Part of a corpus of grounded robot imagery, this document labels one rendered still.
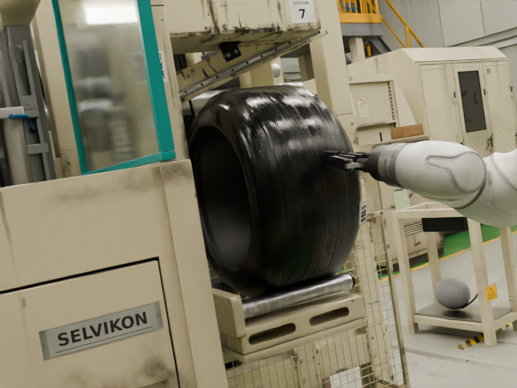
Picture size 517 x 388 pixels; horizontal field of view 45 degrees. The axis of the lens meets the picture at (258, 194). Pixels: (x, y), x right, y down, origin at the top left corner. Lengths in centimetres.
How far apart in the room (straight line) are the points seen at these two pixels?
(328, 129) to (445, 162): 47
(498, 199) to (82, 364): 80
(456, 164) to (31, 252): 70
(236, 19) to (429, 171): 98
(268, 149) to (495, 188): 51
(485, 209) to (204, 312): 62
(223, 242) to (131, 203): 110
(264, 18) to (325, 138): 60
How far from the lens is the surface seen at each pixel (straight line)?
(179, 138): 152
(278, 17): 201
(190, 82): 198
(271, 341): 153
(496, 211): 126
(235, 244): 189
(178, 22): 186
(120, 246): 80
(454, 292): 403
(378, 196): 592
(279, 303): 155
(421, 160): 115
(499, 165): 124
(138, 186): 81
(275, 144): 143
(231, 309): 146
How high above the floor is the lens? 125
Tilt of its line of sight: 3 degrees down
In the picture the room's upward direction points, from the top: 9 degrees counter-clockwise
